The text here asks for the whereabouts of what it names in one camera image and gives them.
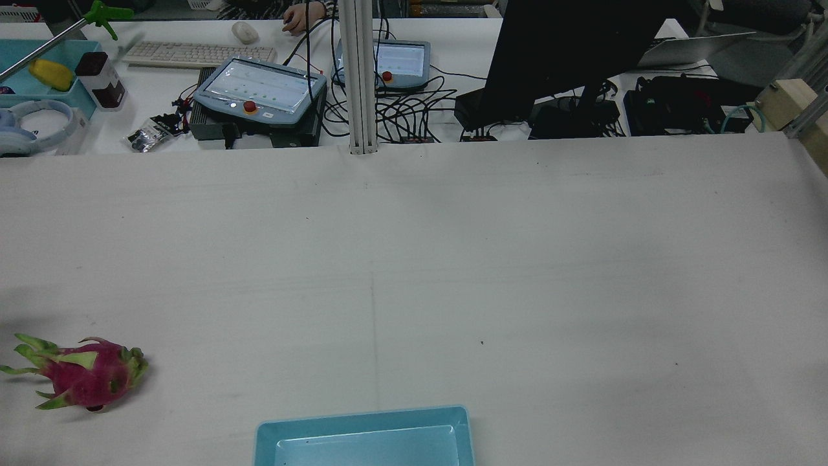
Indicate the bare person hand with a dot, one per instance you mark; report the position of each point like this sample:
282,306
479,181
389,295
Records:
304,16

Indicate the pink dragon fruit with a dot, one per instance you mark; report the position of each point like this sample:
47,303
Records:
90,375

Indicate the patterned person sleeve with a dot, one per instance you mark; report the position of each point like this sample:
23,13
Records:
259,8

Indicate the white computer mouse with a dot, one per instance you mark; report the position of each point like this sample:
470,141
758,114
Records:
244,32

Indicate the grey teach pendant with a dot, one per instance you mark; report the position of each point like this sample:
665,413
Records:
404,61
259,90

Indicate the white keyboard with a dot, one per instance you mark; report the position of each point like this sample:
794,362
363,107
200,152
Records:
194,54

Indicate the black control box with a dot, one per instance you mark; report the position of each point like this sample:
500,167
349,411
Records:
213,129

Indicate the small black red adapter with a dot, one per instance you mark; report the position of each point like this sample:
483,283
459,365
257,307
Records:
415,138
479,136

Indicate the clear bag of black parts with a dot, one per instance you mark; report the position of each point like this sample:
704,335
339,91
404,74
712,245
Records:
152,134

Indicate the metal stick with green clip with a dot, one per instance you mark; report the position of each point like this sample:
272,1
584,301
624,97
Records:
97,14

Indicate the dark red jar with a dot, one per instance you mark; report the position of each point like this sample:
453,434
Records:
100,81

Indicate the black Huawei monitor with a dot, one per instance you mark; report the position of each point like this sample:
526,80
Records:
556,52

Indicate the yellow fruit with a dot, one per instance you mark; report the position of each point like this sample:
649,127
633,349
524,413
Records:
52,74

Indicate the light blue headphones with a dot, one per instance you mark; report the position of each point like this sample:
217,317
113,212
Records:
55,123

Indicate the white basket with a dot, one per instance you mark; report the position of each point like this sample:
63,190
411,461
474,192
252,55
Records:
16,13

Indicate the teal plastic bin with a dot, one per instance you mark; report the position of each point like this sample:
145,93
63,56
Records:
16,65

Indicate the black computer case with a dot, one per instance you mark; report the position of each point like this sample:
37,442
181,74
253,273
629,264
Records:
679,107

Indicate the silver laptop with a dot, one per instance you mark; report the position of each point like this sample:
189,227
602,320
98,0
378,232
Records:
692,48

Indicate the light blue plastic tray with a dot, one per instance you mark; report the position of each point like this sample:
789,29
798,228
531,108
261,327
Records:
291,433

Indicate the wooden block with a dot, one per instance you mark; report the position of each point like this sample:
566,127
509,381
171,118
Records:
786,103

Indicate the aluminium profile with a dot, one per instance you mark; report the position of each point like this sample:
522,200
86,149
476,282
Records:
808,71

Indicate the aluminium frame post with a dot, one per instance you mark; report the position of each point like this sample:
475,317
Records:
362,77

